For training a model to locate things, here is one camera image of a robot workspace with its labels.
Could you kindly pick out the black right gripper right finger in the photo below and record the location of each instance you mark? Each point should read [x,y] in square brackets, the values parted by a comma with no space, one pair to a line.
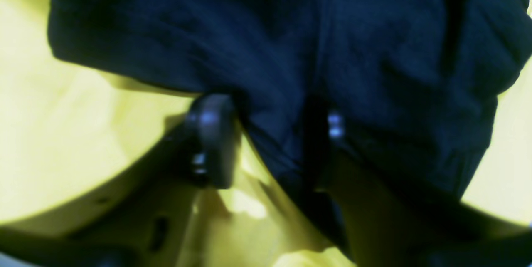
[392,221]

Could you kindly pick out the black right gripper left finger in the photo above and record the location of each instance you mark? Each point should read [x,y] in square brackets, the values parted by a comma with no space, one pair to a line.
[139,217]

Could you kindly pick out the black T-shirt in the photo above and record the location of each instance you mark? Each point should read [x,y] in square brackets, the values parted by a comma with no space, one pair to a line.
[416,80]

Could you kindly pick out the yellow tablecloth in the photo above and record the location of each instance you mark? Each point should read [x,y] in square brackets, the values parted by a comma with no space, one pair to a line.
[68,128]

